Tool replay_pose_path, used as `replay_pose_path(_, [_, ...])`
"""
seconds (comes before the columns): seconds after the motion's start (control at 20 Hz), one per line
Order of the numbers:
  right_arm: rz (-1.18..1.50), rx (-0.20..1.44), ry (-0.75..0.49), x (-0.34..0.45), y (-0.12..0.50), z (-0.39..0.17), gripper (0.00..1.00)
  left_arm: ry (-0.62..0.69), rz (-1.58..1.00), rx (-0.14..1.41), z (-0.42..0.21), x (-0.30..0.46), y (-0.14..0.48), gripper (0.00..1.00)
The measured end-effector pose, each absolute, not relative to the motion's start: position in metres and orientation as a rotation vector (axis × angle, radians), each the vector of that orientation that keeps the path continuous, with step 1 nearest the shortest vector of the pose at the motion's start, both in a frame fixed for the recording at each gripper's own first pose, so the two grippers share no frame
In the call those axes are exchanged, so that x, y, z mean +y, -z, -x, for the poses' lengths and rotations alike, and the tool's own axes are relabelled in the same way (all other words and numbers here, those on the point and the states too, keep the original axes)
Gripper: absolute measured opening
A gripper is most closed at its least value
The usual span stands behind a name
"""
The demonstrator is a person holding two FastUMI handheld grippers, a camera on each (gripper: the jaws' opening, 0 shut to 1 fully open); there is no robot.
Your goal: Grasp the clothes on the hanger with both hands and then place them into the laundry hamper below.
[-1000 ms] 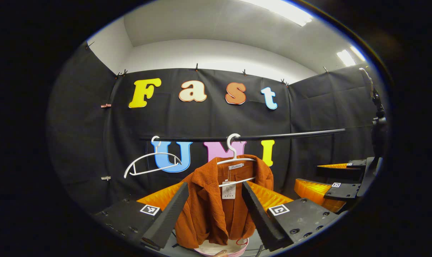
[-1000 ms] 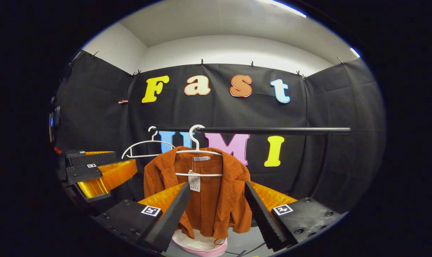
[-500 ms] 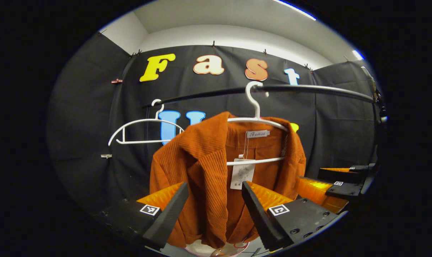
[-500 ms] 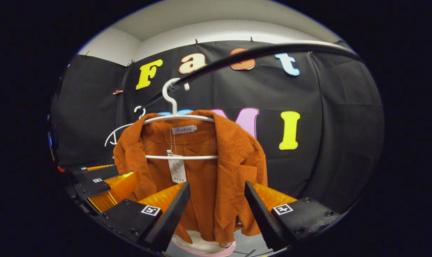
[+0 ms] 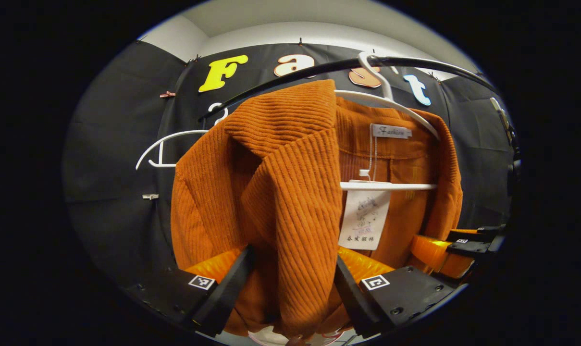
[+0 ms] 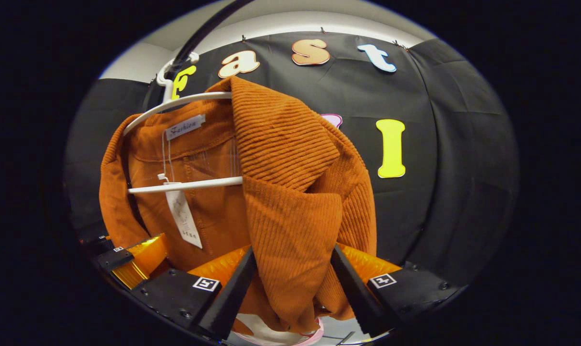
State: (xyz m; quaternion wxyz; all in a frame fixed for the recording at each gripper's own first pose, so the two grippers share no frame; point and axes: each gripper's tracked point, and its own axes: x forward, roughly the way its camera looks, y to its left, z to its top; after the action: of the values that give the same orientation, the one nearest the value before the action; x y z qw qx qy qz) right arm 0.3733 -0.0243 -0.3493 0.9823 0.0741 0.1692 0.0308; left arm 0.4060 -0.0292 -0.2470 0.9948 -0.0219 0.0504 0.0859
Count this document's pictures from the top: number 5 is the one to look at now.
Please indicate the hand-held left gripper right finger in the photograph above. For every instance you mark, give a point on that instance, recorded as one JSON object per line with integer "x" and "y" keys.
{"x": 355, "y": 298}

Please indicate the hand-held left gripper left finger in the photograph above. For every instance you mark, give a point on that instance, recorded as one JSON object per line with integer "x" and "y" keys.
{"x": 228, "y": 288}

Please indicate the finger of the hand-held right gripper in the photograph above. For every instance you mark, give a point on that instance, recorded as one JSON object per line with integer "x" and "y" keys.
{"x": 439, "y": 254}

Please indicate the white clothes hanger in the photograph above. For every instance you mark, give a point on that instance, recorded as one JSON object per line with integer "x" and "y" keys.
{"x": 161, "y": 154}
{"x": 391, "y": 186}

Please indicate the black clothes rack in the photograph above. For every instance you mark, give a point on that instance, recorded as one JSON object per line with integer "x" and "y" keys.
{"x": 415, "y": 59}

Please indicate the white paper hang tag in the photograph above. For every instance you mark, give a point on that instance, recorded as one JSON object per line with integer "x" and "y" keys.
{"x": 364, "y": 221}

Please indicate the black backdrop cloth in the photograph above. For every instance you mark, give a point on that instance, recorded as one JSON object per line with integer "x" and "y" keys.
{"x": 112, "y": 168}

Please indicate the pink clip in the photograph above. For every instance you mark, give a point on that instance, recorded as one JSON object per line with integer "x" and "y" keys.
{"x": 166, "y": 94}

